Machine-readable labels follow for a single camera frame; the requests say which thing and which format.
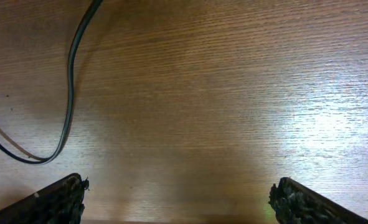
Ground black USB charging cable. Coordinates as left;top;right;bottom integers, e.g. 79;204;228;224
0;0;104;166

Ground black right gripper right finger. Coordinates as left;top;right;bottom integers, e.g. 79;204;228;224
269;177;368;224

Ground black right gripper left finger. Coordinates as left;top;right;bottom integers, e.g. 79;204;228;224
0;173;89;224

